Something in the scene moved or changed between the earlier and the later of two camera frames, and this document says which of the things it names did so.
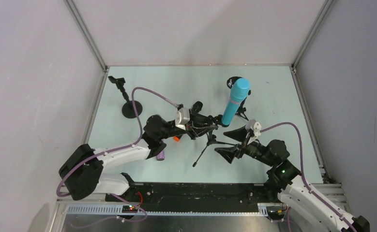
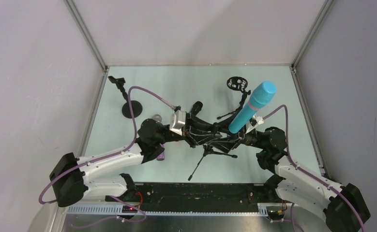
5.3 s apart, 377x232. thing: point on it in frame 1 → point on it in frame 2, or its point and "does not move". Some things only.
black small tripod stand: [212, 140] → [208, 150]
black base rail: [222, 197] does not move
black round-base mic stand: [128, 109] does not move
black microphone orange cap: [196, 107] does not move
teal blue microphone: [239, 89] → [260, 97]
